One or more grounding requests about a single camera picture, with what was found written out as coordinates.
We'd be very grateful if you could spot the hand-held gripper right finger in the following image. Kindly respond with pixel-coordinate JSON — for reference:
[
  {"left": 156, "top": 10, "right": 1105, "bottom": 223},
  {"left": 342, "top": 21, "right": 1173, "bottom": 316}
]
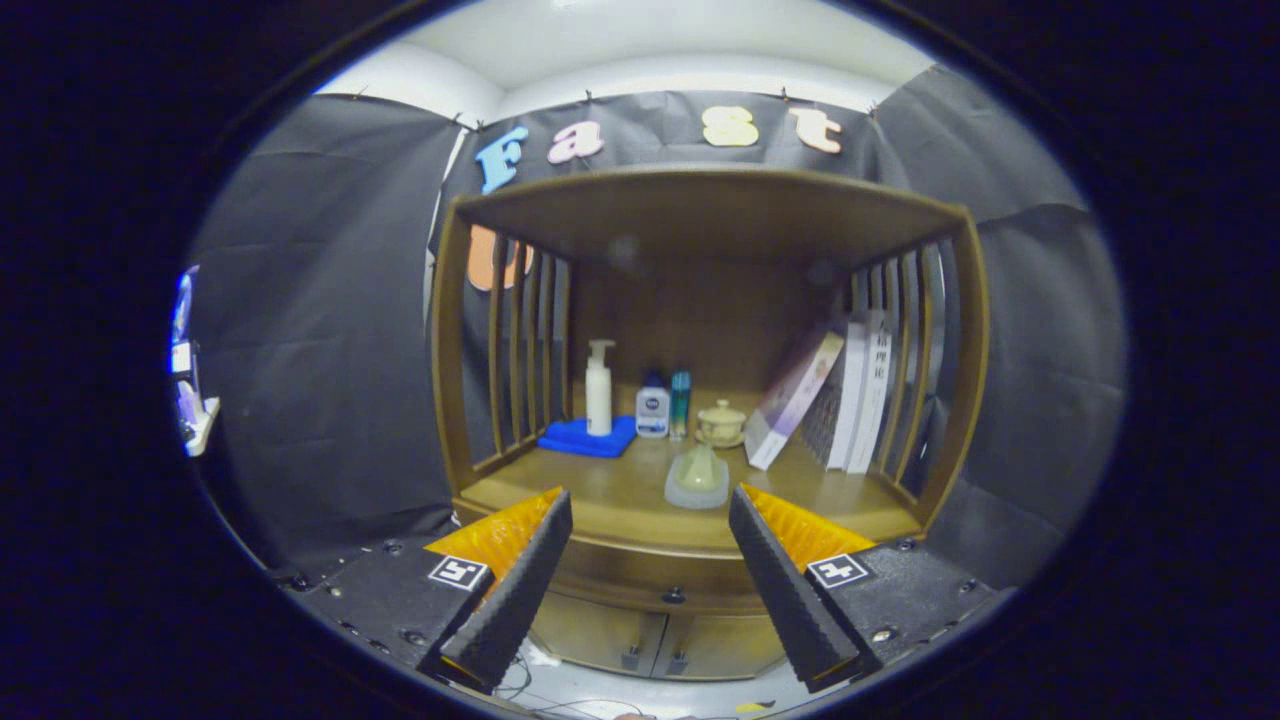
[{"left": 727, "top": 484, "right": 1019, "bottom": 695}]

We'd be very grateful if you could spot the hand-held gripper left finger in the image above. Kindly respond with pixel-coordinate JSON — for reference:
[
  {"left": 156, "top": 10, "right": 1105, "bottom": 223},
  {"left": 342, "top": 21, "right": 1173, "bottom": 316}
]
[{"left": 285, "top": 487, "right": 574, "bottom": 695}]

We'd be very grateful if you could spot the wooden countertop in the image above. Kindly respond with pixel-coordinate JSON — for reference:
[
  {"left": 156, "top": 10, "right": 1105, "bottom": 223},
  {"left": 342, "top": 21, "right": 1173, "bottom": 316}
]
[{"left": 455, "top": 435, "right": 923, "bottom": 556}]

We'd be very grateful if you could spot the wooden cabinet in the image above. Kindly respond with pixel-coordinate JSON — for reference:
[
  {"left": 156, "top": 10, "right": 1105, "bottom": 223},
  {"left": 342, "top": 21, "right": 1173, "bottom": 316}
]
[{"left": 430, "top": 165, "right": 991, "bottom": 683}]

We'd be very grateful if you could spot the blue folded cloth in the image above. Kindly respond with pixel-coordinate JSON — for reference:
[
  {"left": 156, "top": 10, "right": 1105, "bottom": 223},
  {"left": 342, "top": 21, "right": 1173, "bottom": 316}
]
[{"left": 537, "top": 415, "right": 638, "bottom": 459}]

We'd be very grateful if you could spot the dark patterned book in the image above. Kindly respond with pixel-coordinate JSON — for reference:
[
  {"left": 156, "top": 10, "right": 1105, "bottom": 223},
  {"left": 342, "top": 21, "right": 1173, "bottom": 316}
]
[{"left": 800, "top": 365, "right": 846, "bottom": 466}]

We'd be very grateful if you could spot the ceramic lidded teacup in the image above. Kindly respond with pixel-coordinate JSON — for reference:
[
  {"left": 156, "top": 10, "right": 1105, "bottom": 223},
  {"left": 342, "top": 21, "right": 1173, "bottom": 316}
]
[{"left": 695, "top": 399, "right": 748, "bottom": 449}]

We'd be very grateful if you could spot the white and purple book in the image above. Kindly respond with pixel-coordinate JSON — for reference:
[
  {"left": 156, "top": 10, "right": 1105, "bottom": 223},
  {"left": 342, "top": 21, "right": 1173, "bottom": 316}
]
[{"left": 744, "top": 330, "right": 846, "bottom": 471}]

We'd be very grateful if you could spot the plain white book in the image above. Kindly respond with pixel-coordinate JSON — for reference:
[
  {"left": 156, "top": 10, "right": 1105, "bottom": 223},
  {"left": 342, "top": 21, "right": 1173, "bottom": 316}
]
[{"left": 825, "top": 320, "right": 869, "bottom": 471}]

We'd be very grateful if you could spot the white book with black lettering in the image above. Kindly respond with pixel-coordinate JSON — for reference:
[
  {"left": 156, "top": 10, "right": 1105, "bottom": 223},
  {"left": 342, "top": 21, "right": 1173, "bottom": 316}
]
[{"left": 848, "top": 310, "right": 893, "bottom": 475}]

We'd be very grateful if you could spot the white pump bottle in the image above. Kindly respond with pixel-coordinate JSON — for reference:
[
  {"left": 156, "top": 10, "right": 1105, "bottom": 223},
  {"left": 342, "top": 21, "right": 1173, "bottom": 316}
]
[{"left": 585, "top": 339, "right": 617, "bottom": 438}]

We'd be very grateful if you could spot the white bottle with blue cap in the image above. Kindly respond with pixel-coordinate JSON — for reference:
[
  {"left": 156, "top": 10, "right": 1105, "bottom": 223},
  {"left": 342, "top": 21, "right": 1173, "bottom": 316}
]
[{"left": 635, "top": 372, "right": 671, "bottom": 440}]

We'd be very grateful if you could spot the white and blue equipment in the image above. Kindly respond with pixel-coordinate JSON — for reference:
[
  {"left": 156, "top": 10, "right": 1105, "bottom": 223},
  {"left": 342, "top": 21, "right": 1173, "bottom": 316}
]
[{"left": 170, "top": 265, "right": 221, "bottom": 459}]

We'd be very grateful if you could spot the black floor cable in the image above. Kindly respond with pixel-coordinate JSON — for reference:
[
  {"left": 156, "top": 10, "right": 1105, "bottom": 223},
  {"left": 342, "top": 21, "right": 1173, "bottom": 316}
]
[{"left": 495, "top": 645, "right": 651, "bottom": 719}]

